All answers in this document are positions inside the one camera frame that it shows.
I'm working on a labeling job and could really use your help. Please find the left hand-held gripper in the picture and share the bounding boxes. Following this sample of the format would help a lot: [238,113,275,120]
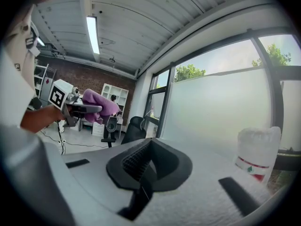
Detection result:
[48,79,103,128]

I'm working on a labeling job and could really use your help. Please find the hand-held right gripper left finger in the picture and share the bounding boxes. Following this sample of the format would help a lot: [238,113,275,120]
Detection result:
[46,137,155,226]

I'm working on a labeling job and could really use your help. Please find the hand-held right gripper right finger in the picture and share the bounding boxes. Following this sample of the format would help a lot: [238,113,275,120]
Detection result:
[133,138,283,226]

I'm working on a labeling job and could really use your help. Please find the purple cloth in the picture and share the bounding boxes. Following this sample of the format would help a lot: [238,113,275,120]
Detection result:
[82,89,121,125]

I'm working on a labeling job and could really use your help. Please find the person's left forearm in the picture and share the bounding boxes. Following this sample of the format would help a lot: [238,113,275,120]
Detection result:
[20,105,59,134]

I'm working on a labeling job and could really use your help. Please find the person's left hand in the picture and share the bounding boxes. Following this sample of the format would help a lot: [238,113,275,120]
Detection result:
[50,105,68,122]

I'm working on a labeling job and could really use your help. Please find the white drawer cabinet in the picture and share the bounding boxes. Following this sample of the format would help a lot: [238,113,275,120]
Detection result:
[91,121,104,137]

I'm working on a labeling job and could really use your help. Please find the grey shell swivel chair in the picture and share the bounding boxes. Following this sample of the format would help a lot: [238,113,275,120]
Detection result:
[101,116,119,149]

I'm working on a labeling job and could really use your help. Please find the white arched shelf cabinet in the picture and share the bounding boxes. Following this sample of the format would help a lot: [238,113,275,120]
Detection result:
[101,83,130,118]

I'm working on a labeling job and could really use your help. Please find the black high-back office chair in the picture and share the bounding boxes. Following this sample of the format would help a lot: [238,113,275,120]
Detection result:
[120,116,147,145]

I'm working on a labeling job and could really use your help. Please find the white open shelf unit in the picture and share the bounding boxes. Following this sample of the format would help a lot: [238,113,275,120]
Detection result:
[34,64,57,104]

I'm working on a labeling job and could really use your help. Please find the long ceiling light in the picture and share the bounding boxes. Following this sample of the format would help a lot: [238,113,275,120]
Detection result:
[86,15,101,55]

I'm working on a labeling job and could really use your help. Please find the person's beige shirt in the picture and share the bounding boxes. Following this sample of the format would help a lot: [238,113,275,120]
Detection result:
[0,3,42,129]

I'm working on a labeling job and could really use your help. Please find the green tree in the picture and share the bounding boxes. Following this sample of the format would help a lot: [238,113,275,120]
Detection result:
[174,64,207,83]
[251,43,293,67]

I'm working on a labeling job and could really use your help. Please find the black floor cable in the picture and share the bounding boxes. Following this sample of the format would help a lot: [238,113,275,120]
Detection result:
[40,121,111,155]

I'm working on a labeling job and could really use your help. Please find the black window frame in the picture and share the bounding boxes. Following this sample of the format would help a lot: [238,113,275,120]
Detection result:
[148,27,301,171]

